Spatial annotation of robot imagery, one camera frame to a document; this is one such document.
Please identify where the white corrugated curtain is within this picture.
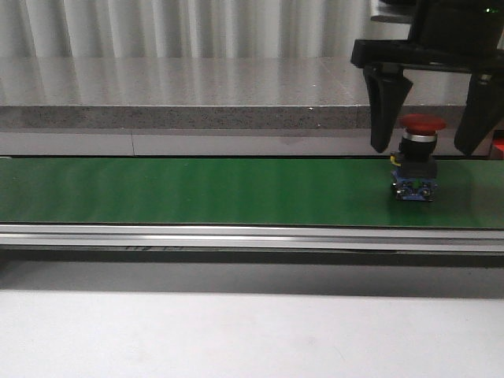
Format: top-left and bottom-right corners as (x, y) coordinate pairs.
(1, 1), (408, 58)

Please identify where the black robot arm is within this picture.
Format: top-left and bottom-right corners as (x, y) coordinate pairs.
(350, 1), (503, 155)

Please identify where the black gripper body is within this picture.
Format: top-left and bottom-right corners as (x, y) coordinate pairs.
(350, 39), (503, 75)

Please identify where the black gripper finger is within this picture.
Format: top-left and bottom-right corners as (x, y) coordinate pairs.
(362, 62), (414, 154)
(453, 70), (504, 157)

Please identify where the red plastic tray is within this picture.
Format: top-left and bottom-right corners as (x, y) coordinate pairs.
(488, 130), (504, 160)

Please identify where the green conveyor belt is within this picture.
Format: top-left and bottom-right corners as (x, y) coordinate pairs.
(1, 157), (503, 228)

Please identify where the grey stone countertop slab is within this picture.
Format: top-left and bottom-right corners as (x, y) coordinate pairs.
(0, 57), (504, 131)

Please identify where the aluminium conveyor frame rail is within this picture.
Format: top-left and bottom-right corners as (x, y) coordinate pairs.
(1, 224), (503, 253)

